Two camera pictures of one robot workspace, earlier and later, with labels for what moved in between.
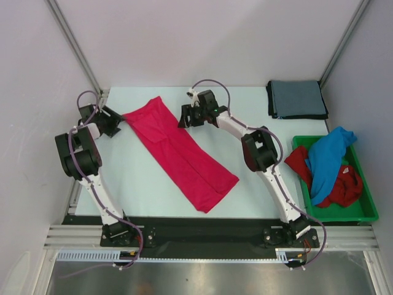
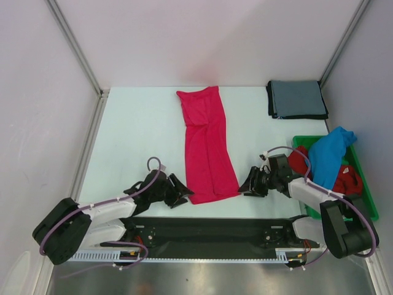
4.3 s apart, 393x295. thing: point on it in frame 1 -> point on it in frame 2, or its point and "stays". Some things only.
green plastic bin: [364, 211] stays
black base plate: [206, 236] stays
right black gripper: [188, 110] -> [251, 188]
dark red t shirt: [348, 187] stays
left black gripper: [115, 120] -> [177, 191]
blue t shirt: [326, 155] stays
